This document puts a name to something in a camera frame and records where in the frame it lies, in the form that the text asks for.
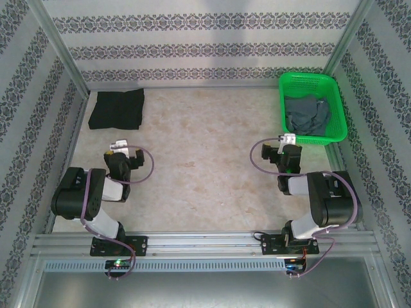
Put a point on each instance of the black t-shirt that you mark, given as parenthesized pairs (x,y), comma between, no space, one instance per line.
(117,110)

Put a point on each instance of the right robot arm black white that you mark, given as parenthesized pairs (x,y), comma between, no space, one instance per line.
(334,202)

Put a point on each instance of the gray t-shirt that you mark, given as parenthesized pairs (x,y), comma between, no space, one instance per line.
(305,115)

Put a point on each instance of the green plastic basket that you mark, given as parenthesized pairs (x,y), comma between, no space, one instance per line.
(337,106)

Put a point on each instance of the gray metal shelf panel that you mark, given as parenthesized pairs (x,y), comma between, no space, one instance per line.
(205,290)

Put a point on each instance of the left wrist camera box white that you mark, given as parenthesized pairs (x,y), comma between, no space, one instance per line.
(119,147)

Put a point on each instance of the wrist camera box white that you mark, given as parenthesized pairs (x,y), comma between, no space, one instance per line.
(119,147)
(286,140)

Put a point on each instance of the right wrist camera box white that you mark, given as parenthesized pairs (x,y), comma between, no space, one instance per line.
(286,140)

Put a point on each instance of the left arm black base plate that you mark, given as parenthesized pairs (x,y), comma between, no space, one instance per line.
(139,244)

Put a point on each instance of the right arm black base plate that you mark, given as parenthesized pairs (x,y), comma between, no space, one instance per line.
(269,245)

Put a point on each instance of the aluminium frame cross bar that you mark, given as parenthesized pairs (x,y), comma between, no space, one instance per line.
(199,88)

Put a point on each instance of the aluminium mounting rail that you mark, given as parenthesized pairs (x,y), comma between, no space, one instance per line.
(205,242)

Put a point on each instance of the aluminium frame post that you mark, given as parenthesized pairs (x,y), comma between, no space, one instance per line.
(59,45)
(348,38)

